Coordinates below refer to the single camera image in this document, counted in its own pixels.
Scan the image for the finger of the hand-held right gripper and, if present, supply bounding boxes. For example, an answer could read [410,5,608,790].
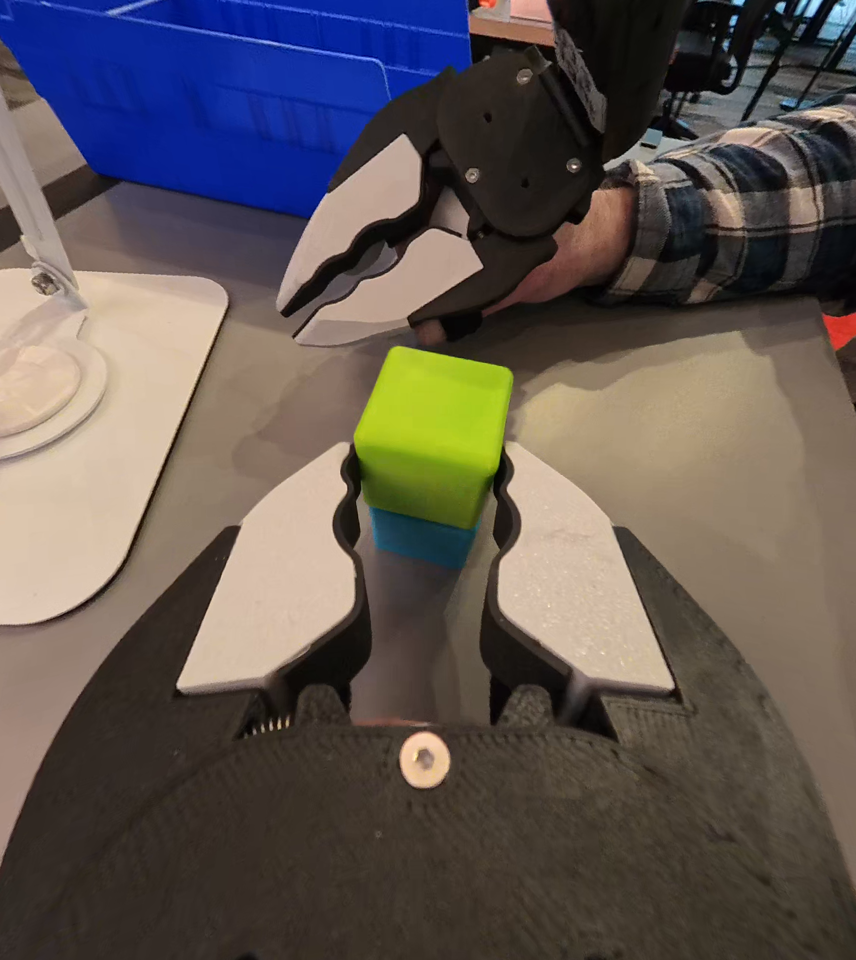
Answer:
[276,137,429,318]
[293,227,485,348]

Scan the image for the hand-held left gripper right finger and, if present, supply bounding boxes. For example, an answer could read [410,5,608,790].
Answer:
[479,441,678,702]

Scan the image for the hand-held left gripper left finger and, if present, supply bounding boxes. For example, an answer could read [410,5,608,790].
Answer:
[175,441,373,699]

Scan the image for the blue cube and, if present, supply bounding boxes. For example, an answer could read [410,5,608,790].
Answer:
[368,506,481,569]

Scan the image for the green cube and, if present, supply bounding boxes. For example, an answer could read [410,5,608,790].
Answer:
[353,345,515,528]

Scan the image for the person's right forearm plaid sleeve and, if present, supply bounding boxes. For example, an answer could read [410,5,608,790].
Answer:
[589,84,856,309]

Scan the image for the grey desk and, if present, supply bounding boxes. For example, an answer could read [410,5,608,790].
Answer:
[0,161,856,960]

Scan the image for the person's right hand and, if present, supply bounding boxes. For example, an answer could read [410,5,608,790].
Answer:
[417,183,637,348]

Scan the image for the wooden table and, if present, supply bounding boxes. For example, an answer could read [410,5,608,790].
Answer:
[470,11,558,48]

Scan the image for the blue plastic bin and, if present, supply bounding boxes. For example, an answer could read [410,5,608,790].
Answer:
[0,0,474,220]

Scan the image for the black office chair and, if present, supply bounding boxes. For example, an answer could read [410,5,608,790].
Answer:
[660,0,783,141]

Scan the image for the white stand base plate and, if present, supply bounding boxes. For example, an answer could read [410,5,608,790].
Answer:
[0,268,230,627]

